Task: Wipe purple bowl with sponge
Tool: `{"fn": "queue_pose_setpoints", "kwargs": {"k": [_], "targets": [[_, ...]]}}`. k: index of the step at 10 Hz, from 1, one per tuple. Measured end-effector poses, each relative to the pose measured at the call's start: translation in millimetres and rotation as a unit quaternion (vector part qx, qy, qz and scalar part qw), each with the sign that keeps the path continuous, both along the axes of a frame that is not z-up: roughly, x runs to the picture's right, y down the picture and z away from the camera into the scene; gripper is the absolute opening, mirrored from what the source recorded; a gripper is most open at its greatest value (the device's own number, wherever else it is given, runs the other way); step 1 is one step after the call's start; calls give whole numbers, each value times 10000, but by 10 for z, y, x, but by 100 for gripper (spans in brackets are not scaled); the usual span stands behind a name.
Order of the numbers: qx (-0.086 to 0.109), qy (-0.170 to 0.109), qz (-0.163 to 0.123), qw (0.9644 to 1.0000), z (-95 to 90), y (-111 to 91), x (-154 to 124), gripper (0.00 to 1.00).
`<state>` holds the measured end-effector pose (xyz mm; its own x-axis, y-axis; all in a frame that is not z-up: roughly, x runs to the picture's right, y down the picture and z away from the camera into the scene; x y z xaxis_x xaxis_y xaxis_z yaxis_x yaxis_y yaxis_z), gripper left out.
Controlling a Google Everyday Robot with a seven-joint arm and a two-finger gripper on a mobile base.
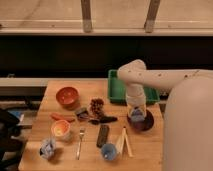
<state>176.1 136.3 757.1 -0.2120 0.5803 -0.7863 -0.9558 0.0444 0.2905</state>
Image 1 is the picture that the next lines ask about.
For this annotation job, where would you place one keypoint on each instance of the wooden tongs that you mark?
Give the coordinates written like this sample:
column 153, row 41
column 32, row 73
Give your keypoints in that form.
column 122, row 141

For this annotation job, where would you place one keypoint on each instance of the dark eggplant toy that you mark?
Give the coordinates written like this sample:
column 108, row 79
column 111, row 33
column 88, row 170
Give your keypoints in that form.
column 104, row 119

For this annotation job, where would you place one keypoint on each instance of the orange carrot toy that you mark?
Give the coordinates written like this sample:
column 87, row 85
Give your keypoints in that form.
column 60, row 117

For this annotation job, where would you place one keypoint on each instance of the silver fork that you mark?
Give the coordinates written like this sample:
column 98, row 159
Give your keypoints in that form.
column 81, row 135

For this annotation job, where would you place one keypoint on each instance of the black rectangular remote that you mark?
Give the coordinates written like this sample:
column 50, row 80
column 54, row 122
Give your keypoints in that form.
column 102, row 136

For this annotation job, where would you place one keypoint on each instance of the right window frame post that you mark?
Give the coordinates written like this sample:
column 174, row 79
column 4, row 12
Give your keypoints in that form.
column 151, row 15

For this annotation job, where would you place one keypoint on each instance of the blue small cup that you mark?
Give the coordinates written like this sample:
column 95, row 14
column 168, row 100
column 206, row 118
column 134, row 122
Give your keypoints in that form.
column 109, row 151

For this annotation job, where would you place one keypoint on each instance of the brown pine cone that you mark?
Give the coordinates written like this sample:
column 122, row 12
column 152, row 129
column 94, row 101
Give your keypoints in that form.
column 96, row 106

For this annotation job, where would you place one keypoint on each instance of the window frame post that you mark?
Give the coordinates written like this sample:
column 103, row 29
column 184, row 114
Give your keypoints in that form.
column 86, row 16
column 151, row 15

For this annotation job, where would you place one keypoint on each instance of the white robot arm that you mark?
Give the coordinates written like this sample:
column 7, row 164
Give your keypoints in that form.
column 188, row 117

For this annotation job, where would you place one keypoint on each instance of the green plastic tray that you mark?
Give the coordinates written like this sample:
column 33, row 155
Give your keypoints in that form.
column 117, row 92

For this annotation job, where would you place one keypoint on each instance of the left window frame post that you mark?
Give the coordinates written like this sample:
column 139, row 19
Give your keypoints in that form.
column 86, row 16

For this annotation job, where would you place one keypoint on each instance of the orange yellow cup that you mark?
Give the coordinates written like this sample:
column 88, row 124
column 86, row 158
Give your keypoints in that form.
column 60, row 128

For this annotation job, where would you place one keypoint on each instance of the blue sponge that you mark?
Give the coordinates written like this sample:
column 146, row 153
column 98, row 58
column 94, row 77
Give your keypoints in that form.
column 137, row 115

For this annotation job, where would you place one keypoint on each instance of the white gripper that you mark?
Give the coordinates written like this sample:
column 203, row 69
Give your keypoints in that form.
column 138, row 101

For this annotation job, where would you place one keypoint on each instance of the red orange bowl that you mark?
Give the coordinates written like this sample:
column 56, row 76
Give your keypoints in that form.
column 67, row 96

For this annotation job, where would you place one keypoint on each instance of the black chair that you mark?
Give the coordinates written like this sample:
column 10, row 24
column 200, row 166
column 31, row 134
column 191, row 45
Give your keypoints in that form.
column 8, row 130

